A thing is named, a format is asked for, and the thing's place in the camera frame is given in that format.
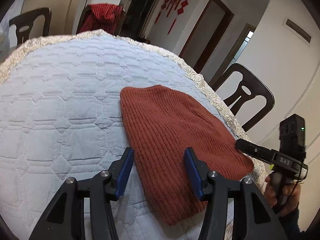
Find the rust orange knit sweater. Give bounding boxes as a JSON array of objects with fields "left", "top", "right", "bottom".
[{"left": 120, "top": 85, "right": 254, "bottom": 225}]

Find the person's right hand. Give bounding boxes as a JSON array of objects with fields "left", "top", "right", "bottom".
[{"left": 264, "top": 175, "right": 301, "bottom": 217}]

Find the dark wooden chair right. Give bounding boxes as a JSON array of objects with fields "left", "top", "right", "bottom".
[{"left": 212, "top": 63, "right": 275, "bottom": 132}]

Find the dark wooden chair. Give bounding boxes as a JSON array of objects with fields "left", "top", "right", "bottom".
[
  {"left": 75, "top": 3, "right": 127, "bottom": 37},
  {"left": 212, "top": 63, "right": 275, "bottom": 132},
  {"left": 9, "top": 8, "right": 52, "bottom": 46}
]

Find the light blue quilted table cover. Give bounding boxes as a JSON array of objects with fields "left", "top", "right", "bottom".
[{"left": 1, "top": 30, "right": 247, "bottom": 239}]

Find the dark brown door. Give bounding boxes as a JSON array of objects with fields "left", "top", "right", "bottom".
[{"left": 179, "top": 0, "right": 234, "bottom": 73}]

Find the red checkered garment on chair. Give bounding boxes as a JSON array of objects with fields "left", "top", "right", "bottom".
[{"left": 79, "top": 3, "right": 124, "bottom": 34}]

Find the dark wooden chair far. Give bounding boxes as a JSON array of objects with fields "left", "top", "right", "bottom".
[{"left": 75, "top": 3, "right": 127, "bottom": 37}]

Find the red chinese knot decoration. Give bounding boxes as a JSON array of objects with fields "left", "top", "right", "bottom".
[{"left": 154, "top": 0, "right": 189, "bottom": 35}]

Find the dark wooden chair left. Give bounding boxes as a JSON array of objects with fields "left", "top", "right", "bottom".
[{"left": 9, "top": 8, "right": 52, "bottom": 46}]

